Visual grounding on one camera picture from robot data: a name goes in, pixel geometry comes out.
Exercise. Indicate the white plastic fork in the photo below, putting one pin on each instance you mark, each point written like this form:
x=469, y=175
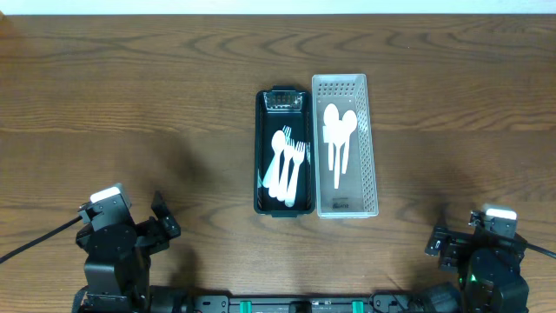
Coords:
x=298, y=158
x=283, y=183

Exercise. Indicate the clear white plastic basket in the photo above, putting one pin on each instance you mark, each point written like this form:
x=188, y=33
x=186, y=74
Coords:
x=357, y=195

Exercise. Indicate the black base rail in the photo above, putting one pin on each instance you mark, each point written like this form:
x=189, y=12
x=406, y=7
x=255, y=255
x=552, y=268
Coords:
x=304, y=304

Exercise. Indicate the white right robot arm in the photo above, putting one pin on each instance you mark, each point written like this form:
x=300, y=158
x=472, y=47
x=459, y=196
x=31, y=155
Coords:
x=488, y=268

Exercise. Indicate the white label in basket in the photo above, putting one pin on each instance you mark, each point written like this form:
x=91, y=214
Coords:
x=325, y=134

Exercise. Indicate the mint green plastic fork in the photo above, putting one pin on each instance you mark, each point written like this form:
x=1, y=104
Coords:
x=266, y=180

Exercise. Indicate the dark green plastic basket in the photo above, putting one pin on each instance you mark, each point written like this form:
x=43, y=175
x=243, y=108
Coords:
x=275, y=108

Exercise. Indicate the white plastic spoon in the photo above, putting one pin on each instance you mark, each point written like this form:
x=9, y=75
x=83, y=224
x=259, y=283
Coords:
x=278, y=143
x=338, y=133
x=330, y=118
x=349, y=120

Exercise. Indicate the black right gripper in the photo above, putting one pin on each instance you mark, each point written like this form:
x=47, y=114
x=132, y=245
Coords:
x=446, y=248

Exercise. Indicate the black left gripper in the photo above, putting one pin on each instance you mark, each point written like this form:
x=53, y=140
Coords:
x=159, y=226

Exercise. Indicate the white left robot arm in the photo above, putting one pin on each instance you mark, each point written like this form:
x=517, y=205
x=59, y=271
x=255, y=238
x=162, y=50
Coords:
x=119, y=256

